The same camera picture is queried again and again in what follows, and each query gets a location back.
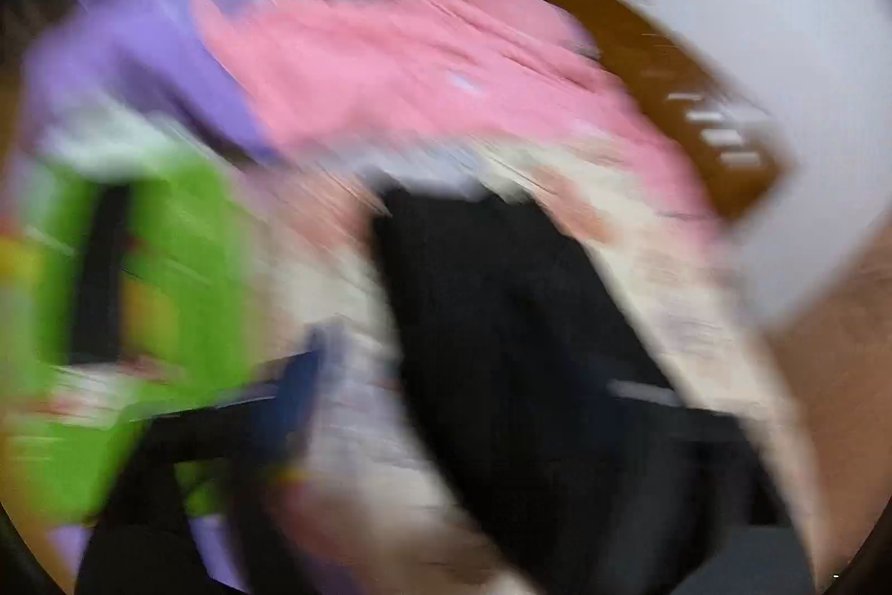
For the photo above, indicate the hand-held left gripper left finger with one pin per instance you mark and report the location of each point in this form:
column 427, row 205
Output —
column 289, row 407

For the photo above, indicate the purple cloth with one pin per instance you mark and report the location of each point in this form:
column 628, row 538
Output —
column 146, row 51

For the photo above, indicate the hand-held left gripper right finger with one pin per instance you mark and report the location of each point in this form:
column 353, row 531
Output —
column 704, row 455

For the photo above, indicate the pink blanket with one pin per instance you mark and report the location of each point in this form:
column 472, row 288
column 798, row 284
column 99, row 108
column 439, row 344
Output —
column 390, row 72

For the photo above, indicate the black pants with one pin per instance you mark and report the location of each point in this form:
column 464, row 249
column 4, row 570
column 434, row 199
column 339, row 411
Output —
column 488, row 302

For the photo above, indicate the brown wooden headboard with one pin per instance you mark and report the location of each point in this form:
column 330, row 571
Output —
column 669, row 79

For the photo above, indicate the floral bed sheet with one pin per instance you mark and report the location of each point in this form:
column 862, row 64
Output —
column 669, row 281

